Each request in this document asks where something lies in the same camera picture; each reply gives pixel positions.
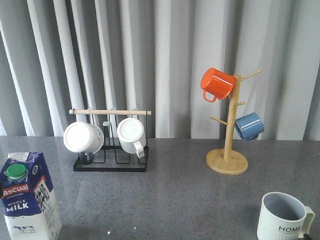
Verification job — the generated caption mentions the white smiley mug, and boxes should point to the white smiley mug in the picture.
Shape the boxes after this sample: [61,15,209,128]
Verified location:
[63,122,105,165]

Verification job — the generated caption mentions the wooden mug tree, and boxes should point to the wooden mug tree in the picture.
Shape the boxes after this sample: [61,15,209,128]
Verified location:
[205,69,262,175]

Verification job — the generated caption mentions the blue white milk carton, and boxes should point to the blue white milk carton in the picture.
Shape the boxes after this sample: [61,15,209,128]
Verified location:
[0,152,62,240]

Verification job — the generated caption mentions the blue mug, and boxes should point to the blue mug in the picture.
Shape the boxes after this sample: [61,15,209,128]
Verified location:
[235,112,265,142]

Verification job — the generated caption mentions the white HOME mug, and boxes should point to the white HOME mug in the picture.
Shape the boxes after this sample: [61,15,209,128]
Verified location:
[257,192,315,240]

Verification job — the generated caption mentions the white ribbed mug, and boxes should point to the white ribbed mug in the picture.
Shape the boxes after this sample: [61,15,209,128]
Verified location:
[117,118,146,159]

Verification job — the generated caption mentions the orange mug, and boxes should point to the orange mug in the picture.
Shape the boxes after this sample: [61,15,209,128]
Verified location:
[200,68,236,103]

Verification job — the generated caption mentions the black wire mug rack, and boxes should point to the black wire mug rack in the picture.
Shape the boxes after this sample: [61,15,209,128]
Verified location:
[69,108,152,172]

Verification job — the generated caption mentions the grey pleated curtain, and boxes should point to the grey pleated curtain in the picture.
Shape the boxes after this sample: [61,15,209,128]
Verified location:
[0,0,320,141]

